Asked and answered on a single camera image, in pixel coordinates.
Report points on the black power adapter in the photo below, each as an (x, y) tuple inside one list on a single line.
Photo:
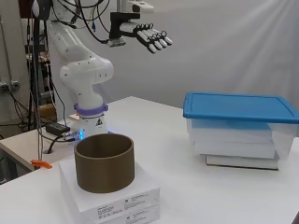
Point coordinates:
[(57, 128)]

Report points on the black stand pole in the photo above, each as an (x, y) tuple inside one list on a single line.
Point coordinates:
[(36, 93)]

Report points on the white flat box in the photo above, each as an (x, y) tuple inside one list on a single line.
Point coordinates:
[(93, 203), (140, 217)]

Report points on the orange clamp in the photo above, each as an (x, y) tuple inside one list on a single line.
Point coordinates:
[(41, 164)]

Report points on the blue box lid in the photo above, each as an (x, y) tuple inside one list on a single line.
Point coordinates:
[(236, 107)]

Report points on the cardboard box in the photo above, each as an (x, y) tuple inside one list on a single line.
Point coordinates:
[(48, 112)]

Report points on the thick white book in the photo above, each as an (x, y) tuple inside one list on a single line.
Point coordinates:
[(236, 150), (230, 135)]

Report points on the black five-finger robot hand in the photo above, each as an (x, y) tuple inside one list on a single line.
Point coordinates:
[(146, 35)]

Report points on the white hanging sheet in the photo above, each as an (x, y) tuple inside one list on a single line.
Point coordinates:
[(218, 46)]

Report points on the clear plastic box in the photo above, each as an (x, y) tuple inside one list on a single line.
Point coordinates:
[(283, 140)]

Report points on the grey wall socket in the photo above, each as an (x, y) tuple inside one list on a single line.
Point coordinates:
[(11, 85)]

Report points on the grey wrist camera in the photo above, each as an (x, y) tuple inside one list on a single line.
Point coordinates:
[(116, 42)]

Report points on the white book dark cover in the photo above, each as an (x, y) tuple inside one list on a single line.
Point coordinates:
[(243, 162)]

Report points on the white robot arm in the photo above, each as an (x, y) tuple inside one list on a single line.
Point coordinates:
[(88, 73)]

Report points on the brown round tub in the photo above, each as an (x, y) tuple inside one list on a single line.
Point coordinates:
[(104, 168)]

